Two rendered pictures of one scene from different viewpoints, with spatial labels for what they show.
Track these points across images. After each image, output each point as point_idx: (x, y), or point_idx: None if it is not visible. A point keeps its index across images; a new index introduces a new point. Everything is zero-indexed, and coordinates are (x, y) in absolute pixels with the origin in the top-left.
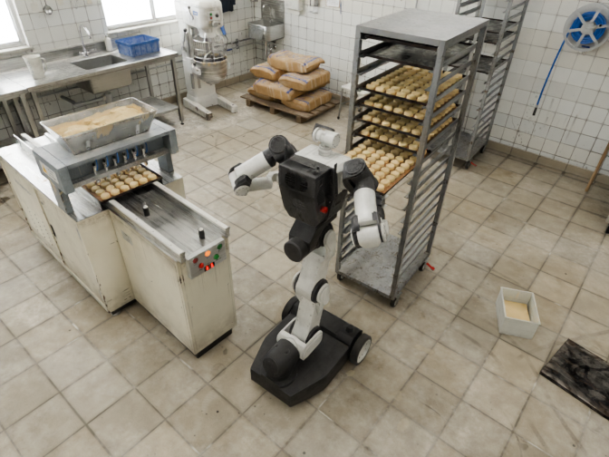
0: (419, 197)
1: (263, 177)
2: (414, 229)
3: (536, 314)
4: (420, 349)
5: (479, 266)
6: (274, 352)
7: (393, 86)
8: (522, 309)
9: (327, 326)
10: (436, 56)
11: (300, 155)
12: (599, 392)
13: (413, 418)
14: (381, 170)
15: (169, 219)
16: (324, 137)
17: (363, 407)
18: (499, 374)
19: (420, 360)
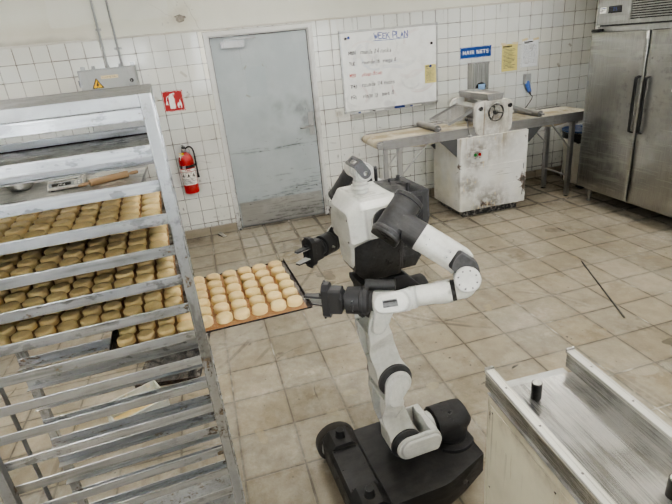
0: (161, 350)
1: (420, 288)
2: (165, 412)
3: (139, 387)
4: (265, 437)
5: (46, 501)
6: (455, 405)
7: (127, 205)
8: (125, 415)
9: (360, 456)
10: (66, 148)
11: (391, 193)
12: (185, 354)
13: (337, 392)
14: (236, 279)
15: (609, 460)
16: (364, 162)
17: (372, 415)
18: (228, 391)
19: (278, 428)
